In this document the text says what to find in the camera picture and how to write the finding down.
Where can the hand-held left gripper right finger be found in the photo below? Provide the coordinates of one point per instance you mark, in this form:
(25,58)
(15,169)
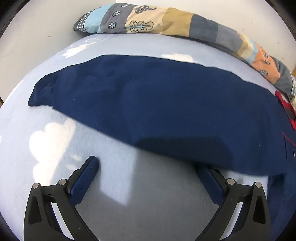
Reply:
(211,185)

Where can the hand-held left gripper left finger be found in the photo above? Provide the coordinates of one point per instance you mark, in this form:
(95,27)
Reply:
(83,182)

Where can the navy blue jacket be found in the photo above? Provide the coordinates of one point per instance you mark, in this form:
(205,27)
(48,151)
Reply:
(161,104)

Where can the light blue cloud-print bed sheet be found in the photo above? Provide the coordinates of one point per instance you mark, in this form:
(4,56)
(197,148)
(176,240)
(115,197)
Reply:
(46,120)

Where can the rolled patchwork quilt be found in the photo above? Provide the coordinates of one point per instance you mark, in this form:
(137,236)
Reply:
(180,25)

